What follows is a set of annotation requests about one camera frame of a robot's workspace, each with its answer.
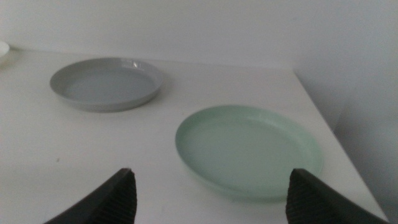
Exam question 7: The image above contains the grey shallow bowl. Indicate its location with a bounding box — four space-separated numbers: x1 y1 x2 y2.
49 57 165 113

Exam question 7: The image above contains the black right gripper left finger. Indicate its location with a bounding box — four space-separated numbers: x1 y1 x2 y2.
43 168 138 224

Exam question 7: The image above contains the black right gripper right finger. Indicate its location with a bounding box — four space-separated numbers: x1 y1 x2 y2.
285 168 390 224

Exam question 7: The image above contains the white shallow bowl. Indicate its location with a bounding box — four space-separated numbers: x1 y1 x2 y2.
0 40 11 65

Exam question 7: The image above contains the pale green shallow bowl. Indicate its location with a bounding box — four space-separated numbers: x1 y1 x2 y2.
175 105 324 200

